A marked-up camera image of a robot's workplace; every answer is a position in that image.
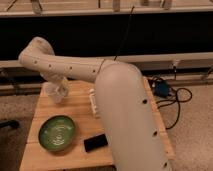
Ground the blue power adapter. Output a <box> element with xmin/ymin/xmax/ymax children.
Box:
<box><xmin>154</xmin><ymin>82</ymin><xmax>170</xmax><ymax>97</ymax></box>

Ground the black rectangular block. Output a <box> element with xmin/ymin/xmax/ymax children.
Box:
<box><xmin>84</xmin><ymin>134</ymin><xmax>108</xmax><ymax>152</ymax></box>

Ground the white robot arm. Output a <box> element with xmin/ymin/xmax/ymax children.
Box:
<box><xmin>18</xmin><ymin>37</ymin><xmax>172</xmax><ymax>171</ymax></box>

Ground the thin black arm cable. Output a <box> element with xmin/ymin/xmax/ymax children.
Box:
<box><xmin>113</xmin><ymin>5</ymin><xmax>136</xmax><ymax>62</ymax></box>

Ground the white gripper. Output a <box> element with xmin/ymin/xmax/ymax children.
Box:
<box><xmin>47</xmin><ymin>74</ymin><xmax>69</xmax><ymax>88</ymax></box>

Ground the black floor cable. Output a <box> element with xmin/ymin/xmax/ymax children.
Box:
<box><xmin>147</xmin><ymin>75</ymin><xmax>194</xmax><ymax>131</ymax></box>

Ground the white sponge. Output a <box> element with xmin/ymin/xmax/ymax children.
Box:
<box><xmin>89</xmin><ymin>88</ymin><xmax>100</xmax><ymax>118</ymax></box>

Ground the green bowl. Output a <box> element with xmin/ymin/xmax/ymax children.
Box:
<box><xmin>38</xmin><ymin>115</ymin><xmax>76</xmax><ymax>152</ymax></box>

